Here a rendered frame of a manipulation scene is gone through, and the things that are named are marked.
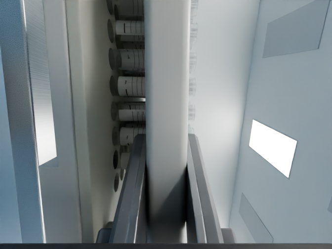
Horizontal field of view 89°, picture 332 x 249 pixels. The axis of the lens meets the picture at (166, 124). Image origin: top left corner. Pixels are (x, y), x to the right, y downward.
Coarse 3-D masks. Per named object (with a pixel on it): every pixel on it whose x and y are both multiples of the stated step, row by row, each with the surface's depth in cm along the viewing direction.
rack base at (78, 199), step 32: (64, 0) 7; (96, 0) 9; (64, 32) 7; (96, 32) 9; (64, 64) 7; (96, 64) 9; (64, 96) 7; (96, 96) 9; (64, 128) 8; (96, 128) 9; (64, 160) 8; (96, 160) 9; (64, 192) 8; (96, 192) 9; (64, 224) 8; (96, 224) 9
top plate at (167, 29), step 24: (144, 0) 7; (168, 0) 7; (144, 24) 7; (168, 24) 7; (168, 48) 7; (168, 72) 7; (168, 96) 7; (168, 120) 8; (168, 144) 8; (168, 168) 8; (168, 192) 8; (168, 216) 8; (168, 240) 8
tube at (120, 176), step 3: (117, 174) 12; (120, 174) 12; (123, 174) 12; (117, 177) 12; (120, 177) 12; (123, 177) 12; (114, 180) 12; (117, 180) 12; (120, 180) 12; (123, 180) 12; (114, 183) 12; (117, 183) 12; (120, 183) 12; (114, 186) 12; (117, 186) 12; (120, 186) 12; (114, 189) 12; (117, 189) 12; (120, 189) 12
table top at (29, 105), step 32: (0, 0) 21; (32, 0) 23; (0, 32) 21; (32, 32) 23; (32, 64) 23; (32, 96) 23; (32, 128) 23; (32, 160) 24; (32, 192) 24; (32, 224) 25
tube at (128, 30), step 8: (112, 24) 10; (120, 24) 10; (128, 24) 10; (136, 24) 11; (192, 24) 11; (112, 32) 11; (120, 32) 11; (128, 32) 11; (136, 32) 11; (144, 32) 11; (192, 32) 11; (112, 40) 11; (120, 40) 11; (128, 40) 11; (136, 40) 11; (144, 40) 11; (192, 40) 11
